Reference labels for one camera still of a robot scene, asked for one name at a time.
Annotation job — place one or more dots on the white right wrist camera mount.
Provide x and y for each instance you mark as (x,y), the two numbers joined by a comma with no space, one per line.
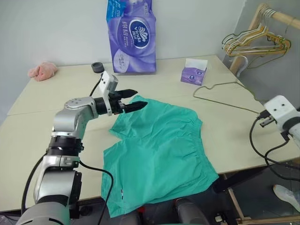
(280,107)

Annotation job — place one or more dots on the white plastic hook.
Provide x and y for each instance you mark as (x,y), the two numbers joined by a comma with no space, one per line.
(243,66)

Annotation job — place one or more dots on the white shoe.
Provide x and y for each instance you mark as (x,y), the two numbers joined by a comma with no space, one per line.
(287,194)

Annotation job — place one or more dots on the pink fluffy cloth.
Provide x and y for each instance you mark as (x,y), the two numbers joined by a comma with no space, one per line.
(43,71)

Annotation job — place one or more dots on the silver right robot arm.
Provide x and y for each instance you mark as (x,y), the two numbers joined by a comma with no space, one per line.
(295,129)

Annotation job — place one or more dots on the wooden clothes rack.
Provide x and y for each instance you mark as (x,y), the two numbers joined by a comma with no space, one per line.
(284,17)

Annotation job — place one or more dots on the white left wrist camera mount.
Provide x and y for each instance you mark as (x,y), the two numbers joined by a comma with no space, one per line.
(106,83)

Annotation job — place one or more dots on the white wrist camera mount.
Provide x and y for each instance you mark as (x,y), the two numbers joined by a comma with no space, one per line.
(280,107)
(106,83)

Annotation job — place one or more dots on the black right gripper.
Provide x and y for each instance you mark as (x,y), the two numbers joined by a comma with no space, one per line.
(266,122)

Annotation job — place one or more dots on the bunch of hangers on rack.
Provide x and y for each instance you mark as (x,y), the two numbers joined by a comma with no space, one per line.
(241,38)

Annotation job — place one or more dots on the purple tissue box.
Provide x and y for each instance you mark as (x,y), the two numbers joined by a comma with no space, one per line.
(193,75)

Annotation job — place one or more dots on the purple Vinda tissue roll pack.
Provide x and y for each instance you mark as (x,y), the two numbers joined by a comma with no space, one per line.
(132,37)

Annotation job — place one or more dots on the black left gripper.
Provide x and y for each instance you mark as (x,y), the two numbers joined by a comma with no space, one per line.
(115,105)

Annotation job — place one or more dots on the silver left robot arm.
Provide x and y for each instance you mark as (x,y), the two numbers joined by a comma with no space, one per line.
(66,122)

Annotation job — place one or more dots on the green shorts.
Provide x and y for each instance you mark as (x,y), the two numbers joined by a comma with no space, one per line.
(159,150)

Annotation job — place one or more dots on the black round cap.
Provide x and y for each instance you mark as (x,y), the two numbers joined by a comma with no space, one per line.
(97,67)

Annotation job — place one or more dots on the dark rounded shape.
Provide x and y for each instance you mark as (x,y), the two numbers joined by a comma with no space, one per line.
(191,211)

